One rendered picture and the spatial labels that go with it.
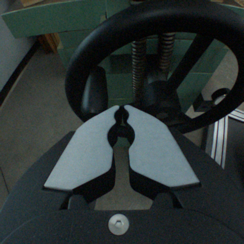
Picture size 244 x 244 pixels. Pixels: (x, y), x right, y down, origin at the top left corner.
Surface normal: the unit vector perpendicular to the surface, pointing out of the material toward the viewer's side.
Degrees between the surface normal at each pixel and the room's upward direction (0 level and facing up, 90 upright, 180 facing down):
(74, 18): 90
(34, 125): 0
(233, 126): 0
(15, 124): 1
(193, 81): 90
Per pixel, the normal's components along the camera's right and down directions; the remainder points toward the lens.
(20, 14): 0.02, 0.89
